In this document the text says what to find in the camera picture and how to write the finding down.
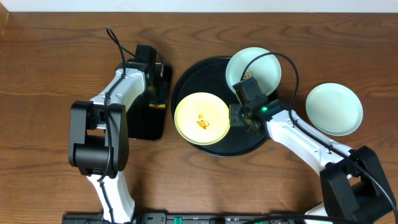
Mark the black rectangular tray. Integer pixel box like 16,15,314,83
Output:
127,65,172,141

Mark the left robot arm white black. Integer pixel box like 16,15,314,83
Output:
63,62,172,223

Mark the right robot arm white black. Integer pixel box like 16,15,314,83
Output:
229,99,397,223

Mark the light blue plate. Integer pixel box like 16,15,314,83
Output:
305,83,364,136
225,47,282,95

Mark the black round tray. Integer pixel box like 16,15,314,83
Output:
171,57,267,157

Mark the yellow plate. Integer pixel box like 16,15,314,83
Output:
174,92,230,146

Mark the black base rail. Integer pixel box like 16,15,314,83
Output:
61,207,352,224

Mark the yellow green scrub sponge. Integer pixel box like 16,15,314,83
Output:
149,104,167,109

